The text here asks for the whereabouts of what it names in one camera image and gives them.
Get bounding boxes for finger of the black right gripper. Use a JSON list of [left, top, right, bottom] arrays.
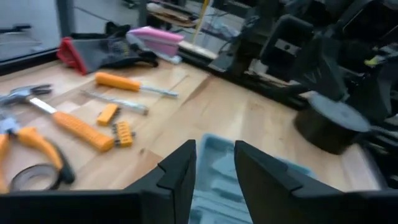
[[350, 61, 398, 123], [297, 39, 349, 102]]

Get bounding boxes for yellow screwdriver bit holder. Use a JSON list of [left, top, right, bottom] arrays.
[[96, 103, 121, 127]]

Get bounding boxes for yellow pole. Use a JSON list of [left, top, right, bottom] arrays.
[[192, 0, 211, 44]]

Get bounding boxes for grey duct tape roll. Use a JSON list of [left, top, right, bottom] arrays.
[[294, 92, 373, 156]]

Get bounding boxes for black electrical tape roll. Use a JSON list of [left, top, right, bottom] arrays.
[[9, 164, 62, 191]]

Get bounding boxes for clear voltage tester screwdriver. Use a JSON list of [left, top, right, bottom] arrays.
[[80, 90, 149, 116]]

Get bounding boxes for yellow black pliers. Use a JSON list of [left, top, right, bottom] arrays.
[[0, 116, 75, 194]]

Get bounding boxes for orange handled hammer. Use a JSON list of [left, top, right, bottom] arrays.
[[0, 83, 116, 153]]

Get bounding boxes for grey plastic tool case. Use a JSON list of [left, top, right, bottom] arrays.
[[188, 133, 315, 224]]

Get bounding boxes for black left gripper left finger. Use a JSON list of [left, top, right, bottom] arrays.
[[124, 139, 198, 224]]

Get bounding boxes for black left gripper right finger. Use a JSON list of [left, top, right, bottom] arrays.
[[234, 140, 343, 224]]

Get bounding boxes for yellow torx bit holder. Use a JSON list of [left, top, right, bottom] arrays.
[[112, 121, 136, 147]]

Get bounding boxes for orange handled screwdriver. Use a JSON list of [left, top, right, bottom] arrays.
[[95, 72, 180, 99]]

